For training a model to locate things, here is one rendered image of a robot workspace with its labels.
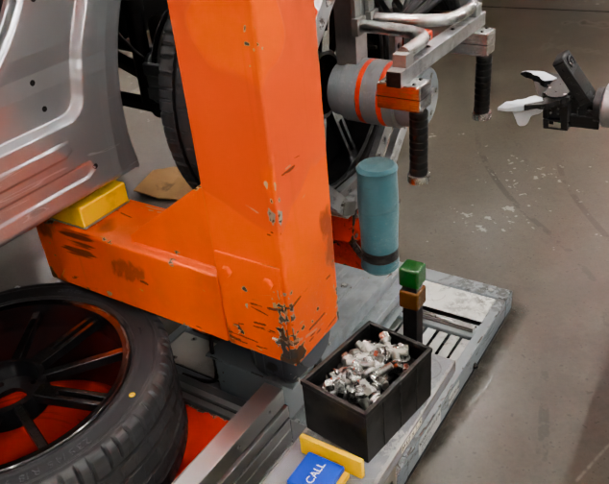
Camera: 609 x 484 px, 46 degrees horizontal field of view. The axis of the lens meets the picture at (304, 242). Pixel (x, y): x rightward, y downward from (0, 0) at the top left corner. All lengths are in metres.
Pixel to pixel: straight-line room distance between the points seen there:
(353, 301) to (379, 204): 0.52
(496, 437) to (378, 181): 0.77
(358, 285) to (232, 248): 0.83
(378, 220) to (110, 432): 0.69
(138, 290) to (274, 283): 0.39
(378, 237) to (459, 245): 1.08
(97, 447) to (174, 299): 0.33
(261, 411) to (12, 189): 0.63
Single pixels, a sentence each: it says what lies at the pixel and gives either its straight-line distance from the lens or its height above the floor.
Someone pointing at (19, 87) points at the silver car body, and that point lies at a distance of 1.44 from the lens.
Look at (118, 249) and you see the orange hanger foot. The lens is 1.48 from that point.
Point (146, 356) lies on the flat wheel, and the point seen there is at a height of 0.50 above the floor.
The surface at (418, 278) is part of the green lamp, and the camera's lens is 1.31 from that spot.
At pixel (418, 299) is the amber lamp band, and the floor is 0.60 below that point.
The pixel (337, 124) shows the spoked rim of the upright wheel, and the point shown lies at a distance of 1.73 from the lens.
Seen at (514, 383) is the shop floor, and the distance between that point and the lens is 2.07.
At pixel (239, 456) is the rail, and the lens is 1.45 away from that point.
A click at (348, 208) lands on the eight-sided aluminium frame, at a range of 1.62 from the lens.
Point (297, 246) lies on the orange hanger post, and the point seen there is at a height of 0.76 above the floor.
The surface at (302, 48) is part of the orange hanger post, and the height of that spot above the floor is 1.08.
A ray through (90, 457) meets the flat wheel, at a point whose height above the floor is 0.50.
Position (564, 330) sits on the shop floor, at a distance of 2.26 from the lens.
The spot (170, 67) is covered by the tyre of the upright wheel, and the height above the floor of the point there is 0.97.
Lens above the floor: 1.40
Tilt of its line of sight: 32 degrees down
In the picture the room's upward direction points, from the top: 6 degrees counter-clockwise
